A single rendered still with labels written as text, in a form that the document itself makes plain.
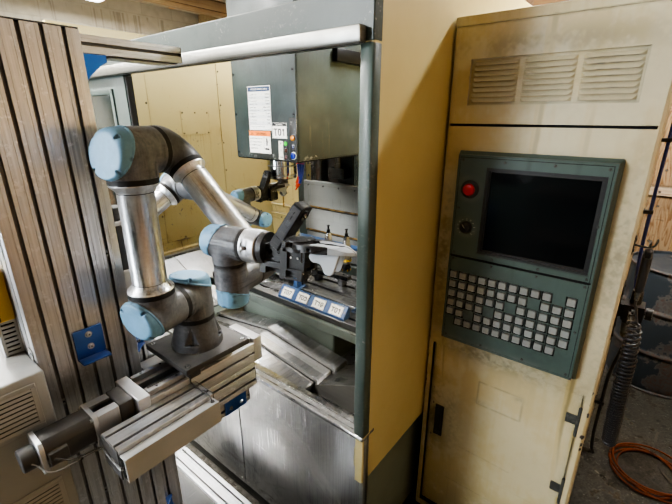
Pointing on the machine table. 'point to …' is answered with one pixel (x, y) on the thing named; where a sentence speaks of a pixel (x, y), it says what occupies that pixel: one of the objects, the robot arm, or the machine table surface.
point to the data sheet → (259, 107)
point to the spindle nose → (282, 170)
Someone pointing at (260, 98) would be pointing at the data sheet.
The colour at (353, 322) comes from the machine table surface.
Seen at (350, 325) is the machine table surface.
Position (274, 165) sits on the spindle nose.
